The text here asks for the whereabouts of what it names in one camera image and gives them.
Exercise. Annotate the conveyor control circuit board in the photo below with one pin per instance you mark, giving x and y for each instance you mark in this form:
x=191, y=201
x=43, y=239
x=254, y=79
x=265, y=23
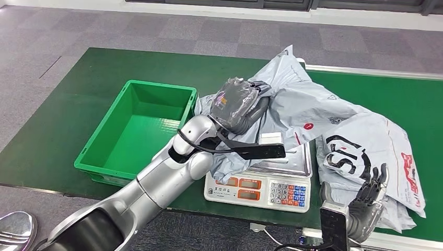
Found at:
x=309, y=242

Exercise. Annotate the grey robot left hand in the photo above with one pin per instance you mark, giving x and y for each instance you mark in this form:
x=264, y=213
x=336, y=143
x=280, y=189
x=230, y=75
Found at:
x=233, y=104

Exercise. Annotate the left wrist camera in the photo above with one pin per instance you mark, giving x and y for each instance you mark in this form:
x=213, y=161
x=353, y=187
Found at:
x=259, y=151

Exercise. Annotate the white plug adapter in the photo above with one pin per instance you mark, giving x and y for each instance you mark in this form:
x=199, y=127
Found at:
x=256, y=227

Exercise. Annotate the white electronic scale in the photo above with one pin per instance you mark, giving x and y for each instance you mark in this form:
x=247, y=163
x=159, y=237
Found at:
x=277, y=194

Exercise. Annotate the green conveyor belt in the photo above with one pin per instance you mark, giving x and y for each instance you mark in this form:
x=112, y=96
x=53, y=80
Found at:
x=398, y=93

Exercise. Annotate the plain grey parcel bag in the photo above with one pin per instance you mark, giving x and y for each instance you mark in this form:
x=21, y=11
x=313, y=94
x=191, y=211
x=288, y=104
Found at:
x=304, y=100

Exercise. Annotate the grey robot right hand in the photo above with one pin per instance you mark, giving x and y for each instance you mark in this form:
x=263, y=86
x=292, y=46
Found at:
x=365, y=211

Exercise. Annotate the crumpled grey parcel bag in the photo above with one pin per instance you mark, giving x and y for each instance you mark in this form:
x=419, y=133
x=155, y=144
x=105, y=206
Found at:
x=401, y=218

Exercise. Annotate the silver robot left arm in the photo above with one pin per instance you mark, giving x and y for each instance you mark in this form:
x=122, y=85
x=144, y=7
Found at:
x=155, y=183

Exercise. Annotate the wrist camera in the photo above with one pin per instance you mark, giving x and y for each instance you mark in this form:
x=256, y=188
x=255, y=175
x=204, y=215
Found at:
x=334, y=228
x=259, y=151

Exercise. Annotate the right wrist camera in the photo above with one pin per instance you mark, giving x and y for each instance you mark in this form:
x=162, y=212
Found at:
x=334, y=228

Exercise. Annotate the grey parcel black logo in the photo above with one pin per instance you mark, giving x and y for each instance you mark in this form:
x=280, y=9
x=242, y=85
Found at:
x=380, y=149

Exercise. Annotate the shiny chrome robot part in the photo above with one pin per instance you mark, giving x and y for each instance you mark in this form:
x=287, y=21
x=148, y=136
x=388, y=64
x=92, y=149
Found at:
x=15, y=230

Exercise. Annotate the green plastic crate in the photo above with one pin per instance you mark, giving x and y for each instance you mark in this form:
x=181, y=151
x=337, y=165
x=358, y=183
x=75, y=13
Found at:
x=138, y=131

